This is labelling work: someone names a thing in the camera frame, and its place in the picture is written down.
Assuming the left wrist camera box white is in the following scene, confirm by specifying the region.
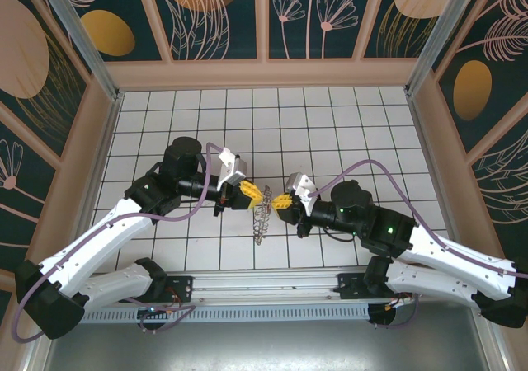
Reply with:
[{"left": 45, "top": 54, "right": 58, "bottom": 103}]
[{"left": 217, "top": 146, "right": 251, "bottom": 187}]

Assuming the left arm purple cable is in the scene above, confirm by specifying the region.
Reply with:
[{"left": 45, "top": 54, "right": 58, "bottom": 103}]
[{"left": 14, "top": 142, "right": 226, "bottom": 343}]

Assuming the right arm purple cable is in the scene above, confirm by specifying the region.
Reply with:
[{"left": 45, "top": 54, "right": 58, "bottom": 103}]
[{"left": 307, "top": 159, "right": 528, "bottom": 331}]

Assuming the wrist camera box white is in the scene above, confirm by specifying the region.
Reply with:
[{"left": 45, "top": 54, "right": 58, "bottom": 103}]
[
  {"left": 286, "top": 172, "right": 318, "bottom": 202},
  {"left": 217, "top": 146, "right": 251, "bottom": 187}
]

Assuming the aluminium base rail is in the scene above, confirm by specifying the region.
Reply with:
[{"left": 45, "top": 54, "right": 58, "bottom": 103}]
[{"left": 82, "top": 266, "right": 491, "bottom": 306}]

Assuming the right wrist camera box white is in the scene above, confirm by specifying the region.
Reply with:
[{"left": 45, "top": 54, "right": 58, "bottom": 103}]
[{"left": 286, "top": 172, "right": 318, "bottom": 202}]

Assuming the aluminium frame post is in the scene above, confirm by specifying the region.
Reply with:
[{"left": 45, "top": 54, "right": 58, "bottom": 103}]
[
  {"left": 35, "top": 0, "right": 124, "bottom": 102},
  {"left": 405, "top": 0, "right": 488, "bottom": 96}
]

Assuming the grey slotted cable duct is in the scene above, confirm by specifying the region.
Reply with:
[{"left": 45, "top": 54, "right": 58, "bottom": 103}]
[{"left": 82, "top": 303, "right": 370, "bottom": 322}]

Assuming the grey metal sheet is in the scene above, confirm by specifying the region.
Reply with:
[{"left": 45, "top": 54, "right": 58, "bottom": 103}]
[{"left": 40, "top": 300, "right": 511, "bottom": 371}]

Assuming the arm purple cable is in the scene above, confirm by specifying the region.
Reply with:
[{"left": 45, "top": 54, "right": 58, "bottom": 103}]
[
  {"left": 307, "top": 159, "right": 528, "bottom": 331},
  {"left": 14, "top": 142, "right": 226, "bottom": 343}
]

